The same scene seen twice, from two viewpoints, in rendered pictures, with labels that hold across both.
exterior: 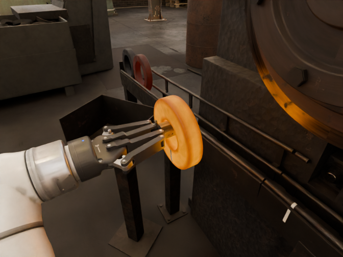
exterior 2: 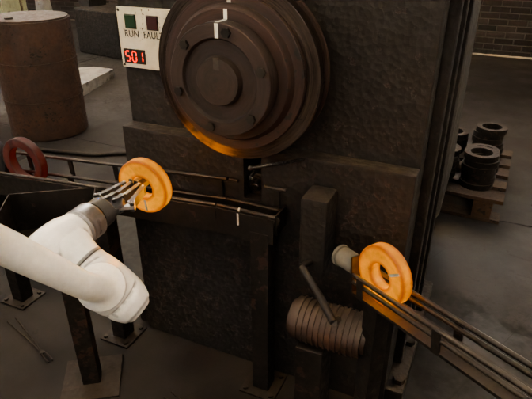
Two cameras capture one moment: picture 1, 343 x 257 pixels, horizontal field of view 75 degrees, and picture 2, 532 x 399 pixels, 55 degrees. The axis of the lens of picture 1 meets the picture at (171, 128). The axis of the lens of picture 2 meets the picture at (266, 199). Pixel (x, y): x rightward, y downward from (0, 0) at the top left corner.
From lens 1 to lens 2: 101 cm
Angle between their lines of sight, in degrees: 32
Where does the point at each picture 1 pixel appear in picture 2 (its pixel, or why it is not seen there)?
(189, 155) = (165, 191)
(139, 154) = (136, 197)
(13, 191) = (84, 229)
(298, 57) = (207, 118)
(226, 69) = (152, 131)
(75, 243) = not seen: outside the picture
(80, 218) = not seen: outside the picture
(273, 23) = (191, 104)
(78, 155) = (103, 206)
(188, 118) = (156, 167)
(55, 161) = (94, 210)
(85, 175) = (110, 218)
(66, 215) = not seen: outside the picture
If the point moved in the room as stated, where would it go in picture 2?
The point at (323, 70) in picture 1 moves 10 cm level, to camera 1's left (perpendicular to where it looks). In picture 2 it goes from (219, 122) to (184, 130)
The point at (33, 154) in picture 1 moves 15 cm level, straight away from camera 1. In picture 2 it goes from (77, 210) to (20, 203)
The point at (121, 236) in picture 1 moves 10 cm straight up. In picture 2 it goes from (73, 388) to (68, 367)
